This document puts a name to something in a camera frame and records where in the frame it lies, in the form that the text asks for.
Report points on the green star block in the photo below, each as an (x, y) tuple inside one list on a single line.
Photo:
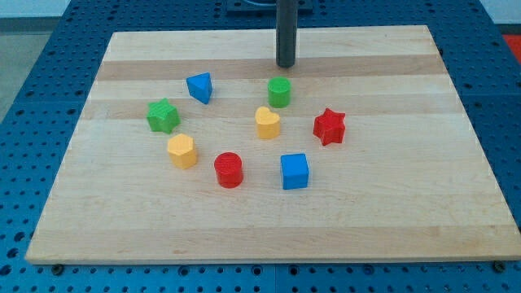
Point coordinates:
[(162, 116)]

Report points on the wooden board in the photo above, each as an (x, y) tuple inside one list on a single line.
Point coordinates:
[(409, 183)]

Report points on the dark grey cylindrical pointer rod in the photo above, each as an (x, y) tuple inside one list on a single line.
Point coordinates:
[(286, 28)]

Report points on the red star block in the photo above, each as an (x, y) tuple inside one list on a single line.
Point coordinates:
[(329, 127)]

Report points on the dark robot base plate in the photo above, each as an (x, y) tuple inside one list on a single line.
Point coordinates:
[(239, 7)]

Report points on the blue triangle block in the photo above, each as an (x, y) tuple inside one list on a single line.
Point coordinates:
[(200, 87)]

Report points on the yellow heart block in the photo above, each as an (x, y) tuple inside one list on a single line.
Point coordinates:
[(267, 123)]

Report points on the blue cube block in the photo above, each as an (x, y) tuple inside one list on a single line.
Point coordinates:
[(295, 171)]

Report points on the yellow hexagon block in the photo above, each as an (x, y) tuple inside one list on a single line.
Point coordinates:
[(182, 151)]

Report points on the green cylinder block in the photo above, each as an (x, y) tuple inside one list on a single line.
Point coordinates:
[(279, 92)]

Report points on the red cylinder block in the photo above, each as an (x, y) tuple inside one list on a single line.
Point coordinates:
[(229, 169)]

